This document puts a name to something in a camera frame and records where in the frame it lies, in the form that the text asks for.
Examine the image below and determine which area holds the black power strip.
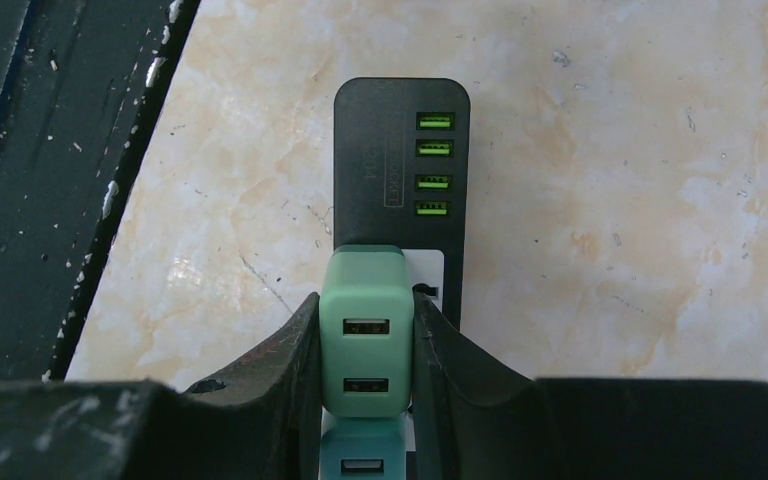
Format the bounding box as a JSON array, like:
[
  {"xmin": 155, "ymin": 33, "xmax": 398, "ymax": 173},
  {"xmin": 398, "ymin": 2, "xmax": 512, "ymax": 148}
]
[{"xmin": 333, "ymin": 77, "xmax": 471, "ymax": 327}]

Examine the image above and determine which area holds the teal plug on black strip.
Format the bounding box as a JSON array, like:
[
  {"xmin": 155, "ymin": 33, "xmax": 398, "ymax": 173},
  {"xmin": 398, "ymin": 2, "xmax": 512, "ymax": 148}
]
[{"xmin": 319, "ymin": 413, "xmax": 407, "ymax": 479}]

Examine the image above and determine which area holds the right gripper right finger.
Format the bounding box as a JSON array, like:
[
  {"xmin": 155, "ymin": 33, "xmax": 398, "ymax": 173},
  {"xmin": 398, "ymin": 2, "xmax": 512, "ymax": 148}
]
[{"xmin": 413, "ymin": 294, "xmax": 768, "ymax": 479}]

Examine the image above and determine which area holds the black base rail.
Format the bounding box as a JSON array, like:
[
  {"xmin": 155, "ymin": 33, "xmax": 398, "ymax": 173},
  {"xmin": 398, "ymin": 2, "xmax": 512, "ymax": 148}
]
[{"xmin": 0, "ymin": 1, "xmax": 198, "ymax": 382}]

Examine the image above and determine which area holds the green plug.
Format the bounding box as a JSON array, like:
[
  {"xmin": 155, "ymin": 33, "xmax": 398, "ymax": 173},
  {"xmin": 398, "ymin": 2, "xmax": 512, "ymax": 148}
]
[{"xmin": 318, "ymin": 245, "xmax": 414, "ymax": 418}]

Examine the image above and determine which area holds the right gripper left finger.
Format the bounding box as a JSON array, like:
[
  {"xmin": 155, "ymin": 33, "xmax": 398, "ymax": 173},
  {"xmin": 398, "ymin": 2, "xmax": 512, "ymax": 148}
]
[{"xmin": 0, "ymin": 294, "xmax": 321, "ymax": 479}]

